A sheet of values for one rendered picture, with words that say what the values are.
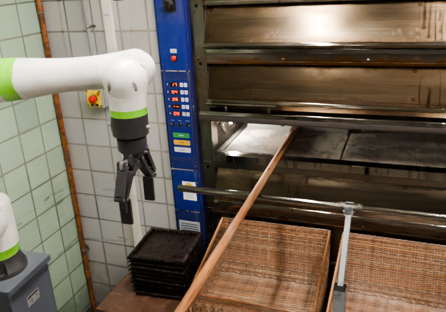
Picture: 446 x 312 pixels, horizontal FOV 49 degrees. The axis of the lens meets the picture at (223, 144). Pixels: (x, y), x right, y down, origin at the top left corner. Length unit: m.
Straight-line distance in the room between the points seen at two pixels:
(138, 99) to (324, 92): 1.14
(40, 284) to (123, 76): 0.83
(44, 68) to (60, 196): 1.60
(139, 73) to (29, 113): 1.53
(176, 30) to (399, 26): 0.96
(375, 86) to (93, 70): 1.24
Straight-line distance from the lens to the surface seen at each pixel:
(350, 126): 2.03
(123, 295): 2.51
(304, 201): 1.93
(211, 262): 1.52
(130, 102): 1.17
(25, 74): 1.37
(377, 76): 2.13
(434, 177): 2.25
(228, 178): 2.44
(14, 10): 2.59
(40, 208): 2.77
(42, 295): 1.74
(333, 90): 2.14
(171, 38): 2.29
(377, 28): 2.08
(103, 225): 2.94
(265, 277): 2.50
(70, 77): 1.33
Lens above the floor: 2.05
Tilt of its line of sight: 20 degrees down
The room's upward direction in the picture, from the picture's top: 4 degrees counter-clockwise
